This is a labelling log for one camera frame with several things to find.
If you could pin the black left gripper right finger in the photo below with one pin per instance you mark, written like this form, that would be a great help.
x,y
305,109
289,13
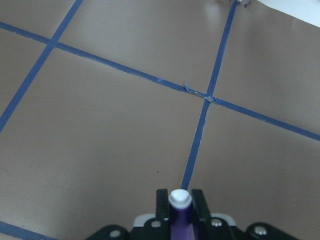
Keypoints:
x,y
201,216

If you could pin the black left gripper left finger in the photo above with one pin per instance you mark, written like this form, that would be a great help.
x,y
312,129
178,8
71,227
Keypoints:
x,y
163,209

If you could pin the purple pen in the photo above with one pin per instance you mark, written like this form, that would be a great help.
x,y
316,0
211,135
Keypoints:
x,y
180,202

